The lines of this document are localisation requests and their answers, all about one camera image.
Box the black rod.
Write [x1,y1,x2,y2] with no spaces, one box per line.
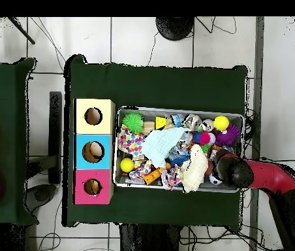
[7,16,36,45]

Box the wooden box with three holes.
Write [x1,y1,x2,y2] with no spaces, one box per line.
[73,97,117,206]

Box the heart print cloth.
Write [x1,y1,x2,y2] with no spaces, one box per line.
[160,166,184,190]

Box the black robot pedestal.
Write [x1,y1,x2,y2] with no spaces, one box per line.
[117,224,190,251]

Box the pink pompom ball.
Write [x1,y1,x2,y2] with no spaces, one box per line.
[198,131,212,146]

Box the black round base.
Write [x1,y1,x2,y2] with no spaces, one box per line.
[155,16,195,41]

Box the cream waffle cloth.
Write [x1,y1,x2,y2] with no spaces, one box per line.
[181,143,210,193]

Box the long black floor cable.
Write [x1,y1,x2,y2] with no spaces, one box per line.
[259,155,295,163]

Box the orange toy block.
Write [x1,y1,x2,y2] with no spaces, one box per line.
[143,163,172,186]

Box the light teal waffle cloth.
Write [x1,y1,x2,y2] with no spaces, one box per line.
[141,127,186,167]

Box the black panel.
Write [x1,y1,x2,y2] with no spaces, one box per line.
[48,91,64,185]

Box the small yellow ball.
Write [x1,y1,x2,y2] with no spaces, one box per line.
[119,158,136,174]

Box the green spiky ball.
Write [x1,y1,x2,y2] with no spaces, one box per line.
[122,111,145,134]

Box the polka dot cloth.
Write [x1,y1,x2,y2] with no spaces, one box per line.
[118,129,146,160]

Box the dark green side tablecloth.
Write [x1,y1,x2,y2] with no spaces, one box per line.
[0,57,38,226]

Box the clear wire mesh bin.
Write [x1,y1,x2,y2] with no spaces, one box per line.
[113,107,245,194]

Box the purple spiky ball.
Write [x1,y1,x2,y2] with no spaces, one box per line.
[215,124,241,148]

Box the large yellow ball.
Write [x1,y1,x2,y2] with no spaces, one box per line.
[212,115,229,131]

